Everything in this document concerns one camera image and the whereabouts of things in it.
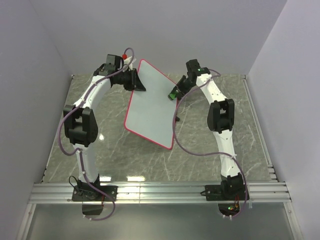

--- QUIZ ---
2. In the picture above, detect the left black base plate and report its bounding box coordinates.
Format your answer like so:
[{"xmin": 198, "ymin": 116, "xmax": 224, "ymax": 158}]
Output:
[{"xmin": 71, "ymin": 185, "xmax": 118, "ymax": 202}]

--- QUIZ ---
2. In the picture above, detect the green whiteboard eraser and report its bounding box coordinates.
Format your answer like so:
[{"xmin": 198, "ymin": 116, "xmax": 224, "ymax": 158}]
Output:
[{"xmin": 168, "ymin": 93, "xmax": 176, "ymax": 101}]

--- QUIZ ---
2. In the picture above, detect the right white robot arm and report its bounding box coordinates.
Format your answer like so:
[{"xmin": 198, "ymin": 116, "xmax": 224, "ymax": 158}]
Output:
[{"xmin": 168, "ymin": 59, "xmax": 246, "ymax": 200}]

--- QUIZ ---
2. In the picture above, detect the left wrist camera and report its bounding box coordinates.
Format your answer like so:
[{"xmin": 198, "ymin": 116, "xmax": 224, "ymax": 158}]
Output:
[{"xmin": 122, "ymin": 53, "xmax": 137, "ymax": 72}]

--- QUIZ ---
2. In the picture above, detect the pink framed whiteboard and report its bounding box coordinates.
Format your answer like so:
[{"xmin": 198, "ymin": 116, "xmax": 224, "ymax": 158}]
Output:
[{"xmin": 124, "ymin": 59, "xmax": 177, "ymax": 150}]

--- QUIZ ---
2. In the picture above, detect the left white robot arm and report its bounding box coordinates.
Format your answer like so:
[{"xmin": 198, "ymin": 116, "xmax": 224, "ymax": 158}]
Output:
[{"xmin": 58, "ymin": 54, "xmax": 146, "ymax": 201}]

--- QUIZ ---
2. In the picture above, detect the aluminium front rail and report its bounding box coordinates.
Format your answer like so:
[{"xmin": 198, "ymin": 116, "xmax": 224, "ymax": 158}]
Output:
[{"xmin": 28, "ymin": 181, "xmax": 292, "ymax": 204}]

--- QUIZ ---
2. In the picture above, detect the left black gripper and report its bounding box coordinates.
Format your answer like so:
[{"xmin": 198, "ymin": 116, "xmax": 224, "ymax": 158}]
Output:
[{"xmin": 118, "ymin": 70, "xmax": 147, "ymax": 94}]

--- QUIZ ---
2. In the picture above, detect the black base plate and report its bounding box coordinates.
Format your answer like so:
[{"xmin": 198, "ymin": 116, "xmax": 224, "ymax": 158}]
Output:
[
  {"xmin": 71, "ymin": 185, "xmax": 118, "ymax": 202},
  {"xmin": 200, "ymin": 185, "xmax": 246, "ymax": 201}
]

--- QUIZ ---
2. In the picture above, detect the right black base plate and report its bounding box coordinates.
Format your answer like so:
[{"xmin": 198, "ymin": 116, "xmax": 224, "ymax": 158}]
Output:
[{"xmin": 200, "ymin": 185, "xmax": 246, "ymax": 201}]

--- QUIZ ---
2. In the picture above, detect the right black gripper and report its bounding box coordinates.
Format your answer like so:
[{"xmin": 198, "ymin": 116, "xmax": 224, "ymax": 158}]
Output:
[{"xmin": 170, "ymin": 76, "xmax": 194, "ymax": 99}]

